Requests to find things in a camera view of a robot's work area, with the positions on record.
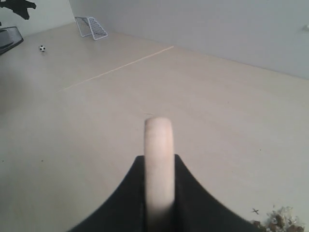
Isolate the white paint brush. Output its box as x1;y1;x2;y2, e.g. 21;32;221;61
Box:
144;117;175;232

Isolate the white miniature soccer goal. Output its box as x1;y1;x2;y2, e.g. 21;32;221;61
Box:
74;16;108;41

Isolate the black mesh tray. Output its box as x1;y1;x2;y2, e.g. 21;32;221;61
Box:
0;26;24;55

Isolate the small black white soccer ball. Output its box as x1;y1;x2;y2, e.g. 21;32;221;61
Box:
39;45;46;52

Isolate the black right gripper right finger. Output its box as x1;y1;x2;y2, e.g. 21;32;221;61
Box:
174;154;260;232

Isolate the beans and rice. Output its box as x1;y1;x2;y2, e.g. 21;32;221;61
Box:
250;206;306;232

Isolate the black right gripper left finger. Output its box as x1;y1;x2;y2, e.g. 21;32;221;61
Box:
70;156;146;232

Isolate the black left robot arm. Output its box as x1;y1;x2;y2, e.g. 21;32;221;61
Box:
0;0;37;20

